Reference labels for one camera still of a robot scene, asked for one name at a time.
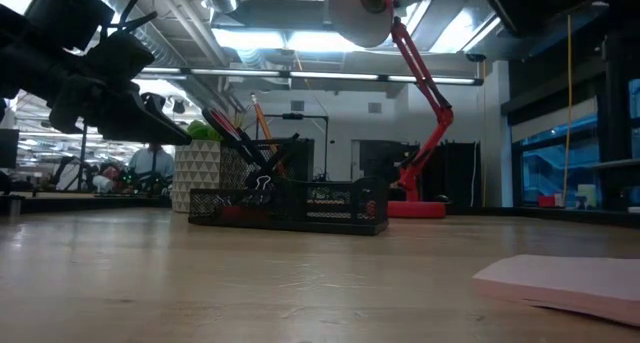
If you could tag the black folding screen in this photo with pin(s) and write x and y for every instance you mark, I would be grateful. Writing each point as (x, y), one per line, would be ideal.
(455, 178)

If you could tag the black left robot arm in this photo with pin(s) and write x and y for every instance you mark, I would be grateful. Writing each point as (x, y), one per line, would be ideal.
(30, 58)

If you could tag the black binder clip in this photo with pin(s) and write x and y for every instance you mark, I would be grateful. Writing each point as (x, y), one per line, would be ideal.
(258, 182)

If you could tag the pink sticky note pad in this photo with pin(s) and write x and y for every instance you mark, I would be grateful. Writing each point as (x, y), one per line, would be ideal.
(565, 283)

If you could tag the person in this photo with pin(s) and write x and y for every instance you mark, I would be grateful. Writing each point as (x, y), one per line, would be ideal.
(150, 163)

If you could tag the orange pencil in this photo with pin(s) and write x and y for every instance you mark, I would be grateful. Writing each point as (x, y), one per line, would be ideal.
(261, 118)

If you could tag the black mesh desk organizer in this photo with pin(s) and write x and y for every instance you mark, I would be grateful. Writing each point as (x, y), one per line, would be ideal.
(300, 225)

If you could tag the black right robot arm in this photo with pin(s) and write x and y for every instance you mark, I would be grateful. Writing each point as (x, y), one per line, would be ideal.
(540, 8)

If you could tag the black aluminium table frame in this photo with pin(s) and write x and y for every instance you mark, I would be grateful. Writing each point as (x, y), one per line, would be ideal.
(550, 215)

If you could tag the green artificial succulent plant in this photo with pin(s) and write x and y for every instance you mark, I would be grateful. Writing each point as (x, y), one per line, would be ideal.
(202, 132)

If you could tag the red eraser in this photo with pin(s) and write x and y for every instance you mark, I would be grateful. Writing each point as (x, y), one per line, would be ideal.
(240, 213)

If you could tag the black pen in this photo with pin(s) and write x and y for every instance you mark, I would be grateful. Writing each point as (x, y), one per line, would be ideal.
(285, 148)

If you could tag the red desk lamp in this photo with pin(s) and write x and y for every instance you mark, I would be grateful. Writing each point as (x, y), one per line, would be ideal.
(417, 209)

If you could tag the black equipment desk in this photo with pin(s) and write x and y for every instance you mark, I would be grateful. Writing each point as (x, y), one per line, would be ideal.
(375, 158)

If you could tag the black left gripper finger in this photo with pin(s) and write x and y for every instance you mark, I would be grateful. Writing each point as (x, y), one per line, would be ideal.
(156, 102)
(140, 128)

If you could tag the thin black camera stand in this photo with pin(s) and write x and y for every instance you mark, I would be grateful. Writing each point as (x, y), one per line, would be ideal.
(292, 116)

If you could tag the small white box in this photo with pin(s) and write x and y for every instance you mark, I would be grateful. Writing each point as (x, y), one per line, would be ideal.
(587, 195)

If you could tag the black crossbar with light strips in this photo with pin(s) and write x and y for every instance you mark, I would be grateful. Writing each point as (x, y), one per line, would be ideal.
(385, 78)

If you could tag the white triangle-patterned plant pot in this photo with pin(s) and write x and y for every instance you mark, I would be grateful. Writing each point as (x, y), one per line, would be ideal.
(195, 173)

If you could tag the black background monitor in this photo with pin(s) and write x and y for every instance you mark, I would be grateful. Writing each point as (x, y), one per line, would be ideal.
(9, 148)

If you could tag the small red box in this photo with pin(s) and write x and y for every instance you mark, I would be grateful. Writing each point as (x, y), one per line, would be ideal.
(547, 201)

